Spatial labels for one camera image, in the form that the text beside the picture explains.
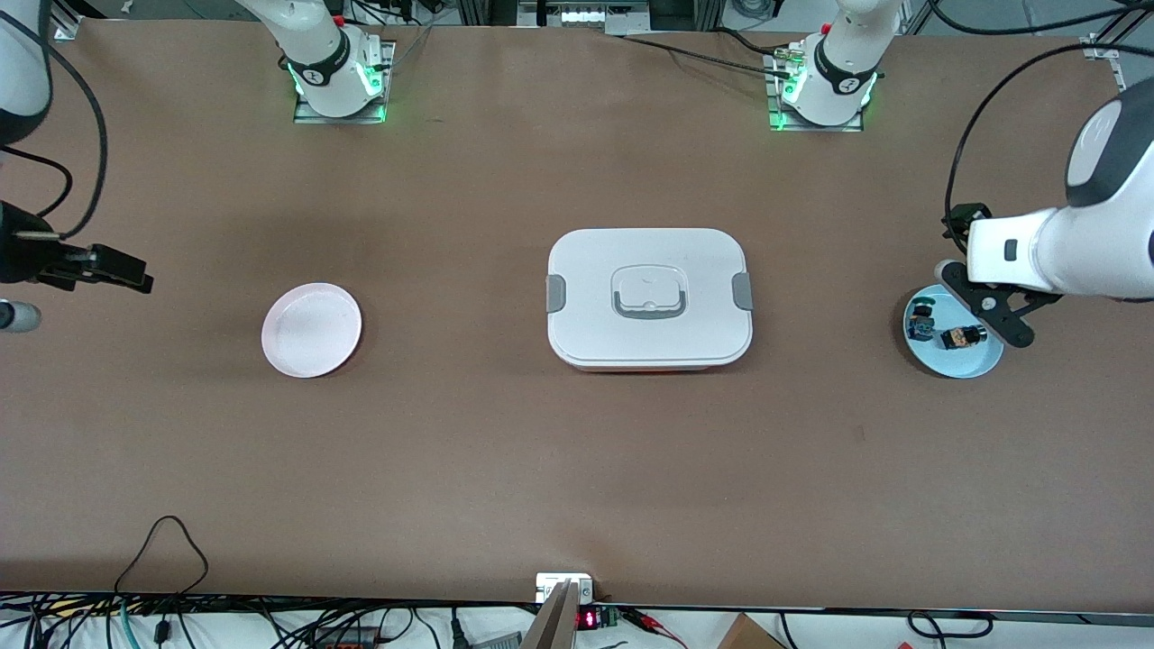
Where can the brown cardboard box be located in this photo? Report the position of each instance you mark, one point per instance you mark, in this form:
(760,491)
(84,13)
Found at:
(748,634)

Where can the light blue round plate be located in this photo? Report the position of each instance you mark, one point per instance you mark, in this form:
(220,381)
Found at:
(956,362)

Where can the red digit display module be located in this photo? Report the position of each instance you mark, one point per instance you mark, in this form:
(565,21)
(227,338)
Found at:
(588,619)

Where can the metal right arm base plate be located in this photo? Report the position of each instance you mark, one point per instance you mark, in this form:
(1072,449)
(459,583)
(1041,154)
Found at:
(383,113)

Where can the aluminium frame profile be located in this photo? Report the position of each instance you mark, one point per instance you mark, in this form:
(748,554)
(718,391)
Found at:
(63,27)
(1102,50)

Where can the white lunch box grey clips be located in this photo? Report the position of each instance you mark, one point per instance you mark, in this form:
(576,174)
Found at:
(649,338)

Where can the orange push-button switch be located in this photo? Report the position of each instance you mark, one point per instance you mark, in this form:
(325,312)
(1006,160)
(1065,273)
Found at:
(963,338)

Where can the pink round plate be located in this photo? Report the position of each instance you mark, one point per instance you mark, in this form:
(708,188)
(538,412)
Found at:
(311,342)

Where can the grey aluminium bar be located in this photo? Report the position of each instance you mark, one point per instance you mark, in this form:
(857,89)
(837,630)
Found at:
(554,622)

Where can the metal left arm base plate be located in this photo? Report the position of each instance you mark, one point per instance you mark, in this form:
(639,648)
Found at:
(780,124)

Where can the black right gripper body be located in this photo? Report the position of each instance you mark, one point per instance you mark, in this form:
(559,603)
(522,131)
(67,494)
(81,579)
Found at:
(25,255)

